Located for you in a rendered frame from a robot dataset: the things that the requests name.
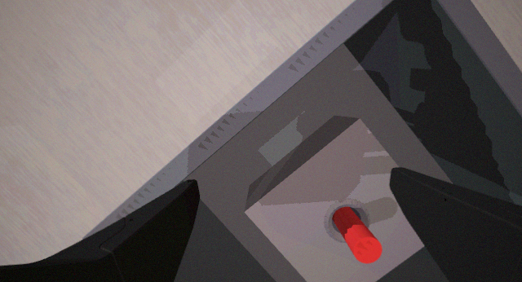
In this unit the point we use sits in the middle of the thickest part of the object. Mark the red peg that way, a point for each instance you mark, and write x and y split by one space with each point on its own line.
364 245

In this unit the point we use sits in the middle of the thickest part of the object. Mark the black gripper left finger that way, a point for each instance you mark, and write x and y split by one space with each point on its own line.
147 245

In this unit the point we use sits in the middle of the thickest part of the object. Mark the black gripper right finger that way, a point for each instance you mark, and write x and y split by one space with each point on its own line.
471 236

